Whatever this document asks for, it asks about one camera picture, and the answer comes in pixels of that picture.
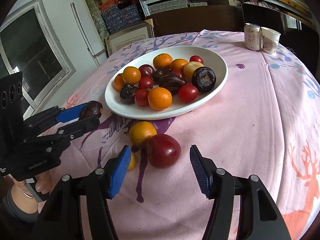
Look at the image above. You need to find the white beverage can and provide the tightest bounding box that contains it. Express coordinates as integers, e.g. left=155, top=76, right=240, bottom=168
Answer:
left=244, top=23, right=262, bottom=51

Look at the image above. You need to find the yellow orange fruit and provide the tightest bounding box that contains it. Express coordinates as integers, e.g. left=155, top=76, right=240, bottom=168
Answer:
left=122, top=66, right=141, bottom=85

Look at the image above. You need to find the white paper cup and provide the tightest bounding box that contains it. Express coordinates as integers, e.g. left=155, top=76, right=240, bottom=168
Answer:
left=261, top=27, right=281, bottom=55

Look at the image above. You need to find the large red plum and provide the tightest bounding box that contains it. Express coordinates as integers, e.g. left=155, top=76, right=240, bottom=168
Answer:
left=146, top=134, right=182, bottom=168

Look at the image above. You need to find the left hand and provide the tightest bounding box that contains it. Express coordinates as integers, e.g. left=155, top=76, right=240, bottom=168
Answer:
left=10, top=171, right=52, bottom=214

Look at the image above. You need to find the large front orange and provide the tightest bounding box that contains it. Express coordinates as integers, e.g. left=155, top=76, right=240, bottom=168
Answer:
left=129, top=121, right=157, bottom=148

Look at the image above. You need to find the framed picture beige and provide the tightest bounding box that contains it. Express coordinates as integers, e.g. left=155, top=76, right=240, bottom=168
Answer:
left=105, top=19, right=154, bottom=56

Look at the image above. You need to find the white oval plate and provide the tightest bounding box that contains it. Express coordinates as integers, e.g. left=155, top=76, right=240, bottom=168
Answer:
left=105, top=46, right=228, bottom=120

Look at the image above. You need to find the dark wooden cabinet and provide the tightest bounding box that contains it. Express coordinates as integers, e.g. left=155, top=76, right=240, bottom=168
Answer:
left=147, top=5, right=244, bottom=37

